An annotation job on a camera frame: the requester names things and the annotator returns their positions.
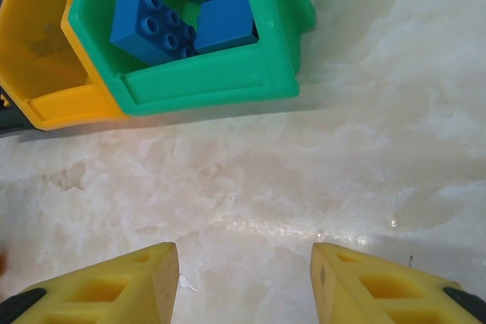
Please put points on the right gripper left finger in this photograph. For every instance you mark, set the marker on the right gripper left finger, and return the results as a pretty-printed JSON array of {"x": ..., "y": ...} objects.
[{"x": 106, "y": 293}]

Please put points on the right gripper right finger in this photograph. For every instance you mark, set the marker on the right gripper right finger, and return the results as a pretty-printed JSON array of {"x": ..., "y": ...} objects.
[{"x": 379, "y": 293}]

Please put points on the green plastic bin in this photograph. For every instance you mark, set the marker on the green plastic bin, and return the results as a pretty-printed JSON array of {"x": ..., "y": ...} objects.
[{"x": 212, "y": 81}]

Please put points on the yellow plastic bin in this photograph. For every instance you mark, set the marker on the yellow plastic bin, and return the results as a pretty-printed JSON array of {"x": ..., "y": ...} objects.
[{"x": 34, "y": 16}]

